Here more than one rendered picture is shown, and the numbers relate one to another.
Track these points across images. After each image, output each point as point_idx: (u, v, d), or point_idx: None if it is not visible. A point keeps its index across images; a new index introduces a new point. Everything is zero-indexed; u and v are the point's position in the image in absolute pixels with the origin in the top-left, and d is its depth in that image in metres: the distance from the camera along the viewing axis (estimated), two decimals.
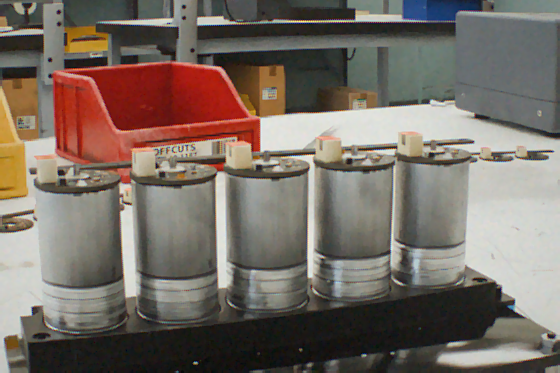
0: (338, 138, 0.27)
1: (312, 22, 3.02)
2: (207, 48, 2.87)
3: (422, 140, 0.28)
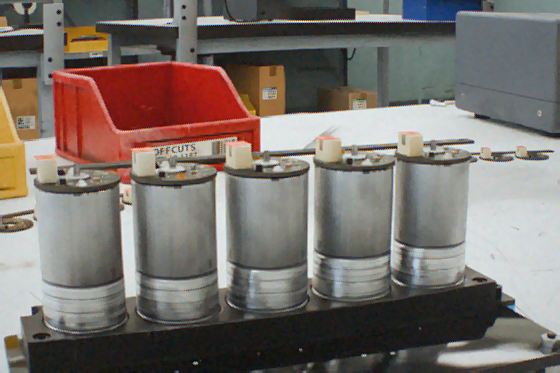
0: (338, 138, 0.27)
1: (312, 22, 3.02)
2: (207, 48, 2.87)
3: (422, 140, 0.28)
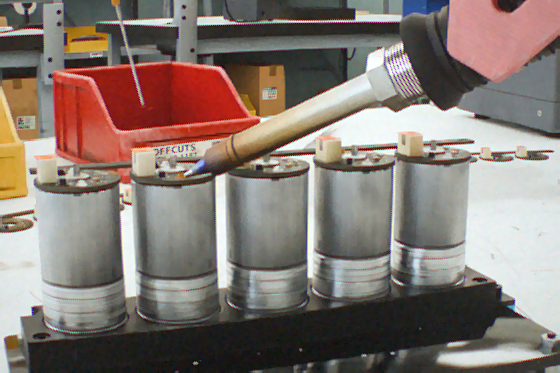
0: (338, 138, 0.27)
1: (312, 22, 3.02)
2: (207, 48, 2.87)
3: (422, 140, 0.28)
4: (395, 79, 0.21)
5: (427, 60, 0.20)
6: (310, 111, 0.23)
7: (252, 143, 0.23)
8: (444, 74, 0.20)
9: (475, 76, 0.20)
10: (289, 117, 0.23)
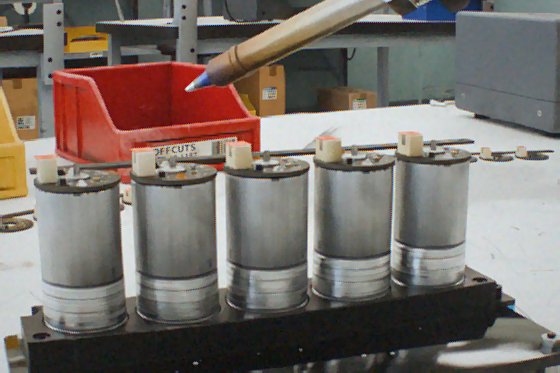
0: (338, 138, 0.27)
1: None
2: (207, 48, 2.87)
3: (422, 140, 0.28)
4: None
5: None
6: (315, 16, 0.22)
7: (256, 51, 0.23)
8: None
9: None
10: (294, 23, 0.22)
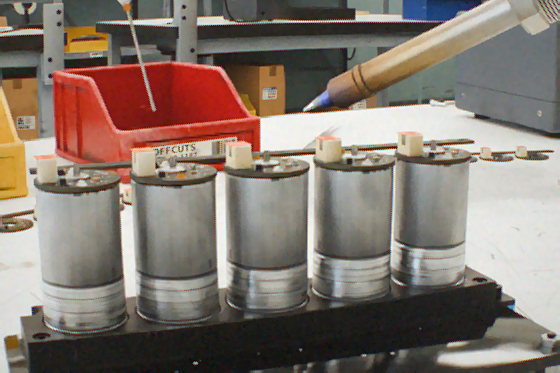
0: (338, 138, 0.27)
1: (312, 22, 3.02)
2: (207, 48, 2.87)
3: (422, 140, 0.28)
4: None
5: None
6: (444, 35, 0.21)
7: (382, 71, 0.22)
8: None
9: None
10: (422, 42, 0.21)
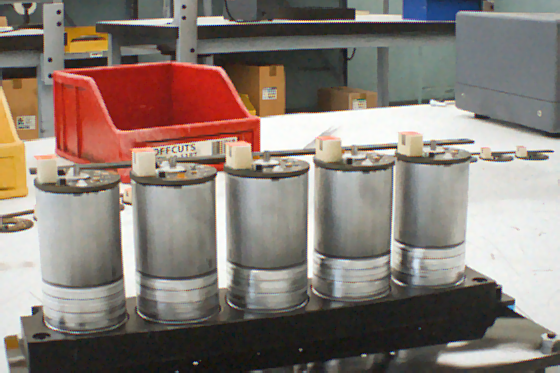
0: (338, 138, 0.27)
1: (312, 22, 3.02)
2: (207, 48, 2.87)
3: (422, 140, 0.28)
4: None
5: None
6: None
7: None
8: None
9: None
10: None
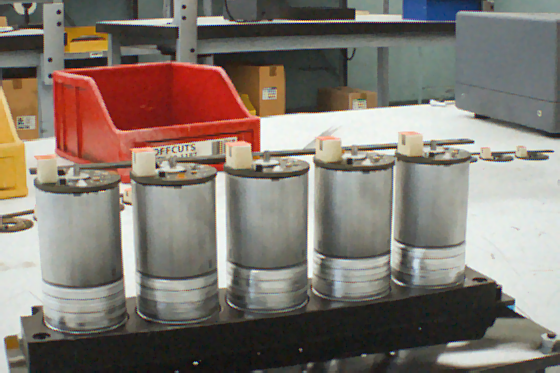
0: (338, 138, 0.27)
1: (312, 22, 3.02)
2: (207, 48, 2.87)
3: (422, 140, 0.28)
4: None
5: None
6: None
7: None
8: None
9: None
10: None
